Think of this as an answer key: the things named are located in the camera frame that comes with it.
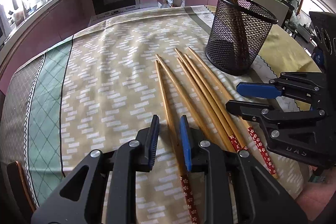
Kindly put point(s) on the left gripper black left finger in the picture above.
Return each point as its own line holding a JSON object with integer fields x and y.
{"x": 102, "y": 184}

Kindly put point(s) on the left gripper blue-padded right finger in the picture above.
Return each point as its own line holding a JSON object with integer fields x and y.
{"x": 238, "y": 188}

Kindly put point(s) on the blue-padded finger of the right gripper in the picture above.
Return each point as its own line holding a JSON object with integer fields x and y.
{"x": 262, "y": 90}

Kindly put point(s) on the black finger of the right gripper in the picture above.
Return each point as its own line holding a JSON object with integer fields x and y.
{"x": 248, "y": 110}

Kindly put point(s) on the plain bamboo chopstick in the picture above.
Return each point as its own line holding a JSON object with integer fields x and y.
{"x": 246, "y": 124}

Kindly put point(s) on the black mesh utensil holder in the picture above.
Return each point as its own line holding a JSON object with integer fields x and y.
{"x": 238, "y": 32}

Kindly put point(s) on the pink sleeve forearm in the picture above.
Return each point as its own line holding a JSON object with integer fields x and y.
{"x": 315, "y": 196}

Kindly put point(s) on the pink kitchen cabinets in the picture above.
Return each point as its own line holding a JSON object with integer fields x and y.
{"x": 53, "y": 22}

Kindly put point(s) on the yellow cloth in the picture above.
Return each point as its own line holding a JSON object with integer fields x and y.
{"x": 279, "y": 53}

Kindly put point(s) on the patterned beige tablecloth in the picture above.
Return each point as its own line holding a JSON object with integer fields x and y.
{"x": 94, "y": 91}

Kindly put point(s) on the wooden chair back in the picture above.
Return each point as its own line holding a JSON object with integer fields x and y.
{"x": 20, "y": 189}

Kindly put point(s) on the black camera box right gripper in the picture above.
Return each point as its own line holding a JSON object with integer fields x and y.
{"x": 324, "y": 26}

